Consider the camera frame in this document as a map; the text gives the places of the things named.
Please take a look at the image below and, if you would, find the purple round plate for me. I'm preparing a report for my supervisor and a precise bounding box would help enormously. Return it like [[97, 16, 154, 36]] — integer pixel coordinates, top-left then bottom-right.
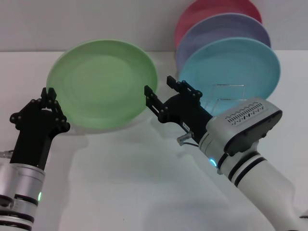
[[175, 13, 272, 71]]

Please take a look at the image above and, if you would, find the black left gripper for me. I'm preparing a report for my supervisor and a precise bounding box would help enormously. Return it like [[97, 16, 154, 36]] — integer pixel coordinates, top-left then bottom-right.
[[9, 88, 71, 170]]

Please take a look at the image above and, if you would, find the metal wire plate rack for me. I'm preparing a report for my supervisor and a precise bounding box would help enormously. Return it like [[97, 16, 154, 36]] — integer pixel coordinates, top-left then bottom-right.
[[204, 83, 248, 114]]

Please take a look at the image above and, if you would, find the red round plate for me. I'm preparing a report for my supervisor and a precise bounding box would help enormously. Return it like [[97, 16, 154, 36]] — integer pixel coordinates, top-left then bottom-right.
[[174, 0, 263, 50]]

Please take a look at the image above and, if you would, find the right wrist camera housing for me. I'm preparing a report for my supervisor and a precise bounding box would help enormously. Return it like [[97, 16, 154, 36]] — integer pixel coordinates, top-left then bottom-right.
[[206, 97, 283, 156]]

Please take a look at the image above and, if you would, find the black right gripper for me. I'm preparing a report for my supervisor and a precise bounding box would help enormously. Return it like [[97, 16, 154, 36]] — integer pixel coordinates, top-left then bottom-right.
[[143, 75, 214, 143]]

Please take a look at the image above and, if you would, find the green round plate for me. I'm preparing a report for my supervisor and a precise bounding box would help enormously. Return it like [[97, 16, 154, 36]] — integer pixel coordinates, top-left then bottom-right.
[[46, 39, 159, 132]]

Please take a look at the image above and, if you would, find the light blue round plate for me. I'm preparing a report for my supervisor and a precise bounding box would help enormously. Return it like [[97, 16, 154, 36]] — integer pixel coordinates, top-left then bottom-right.
[[178, 37, 282, 116]]

